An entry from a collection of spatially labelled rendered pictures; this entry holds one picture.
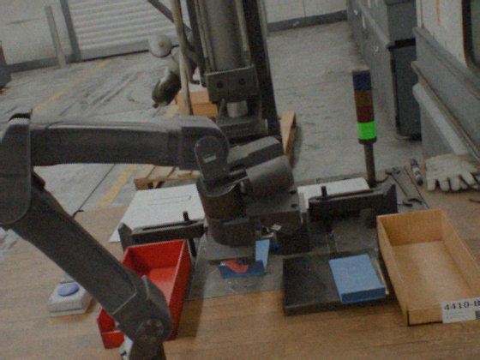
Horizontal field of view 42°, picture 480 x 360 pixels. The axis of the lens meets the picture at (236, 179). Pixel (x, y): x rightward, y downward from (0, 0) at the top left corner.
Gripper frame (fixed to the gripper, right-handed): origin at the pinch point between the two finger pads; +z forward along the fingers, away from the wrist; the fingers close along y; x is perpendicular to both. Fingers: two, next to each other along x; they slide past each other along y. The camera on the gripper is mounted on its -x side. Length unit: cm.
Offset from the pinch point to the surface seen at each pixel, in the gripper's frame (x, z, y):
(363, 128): -24.2, 11.3, 41.2
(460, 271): -35.3, 13.0, 4.4
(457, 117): -61, 66, 101
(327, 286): -12.9, 11.2, 2.6
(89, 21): 327, 428, 850
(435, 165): -41, 31, 47
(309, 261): -10.3, 15.0, 10.9
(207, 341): 6.8, 9.5, -6.9
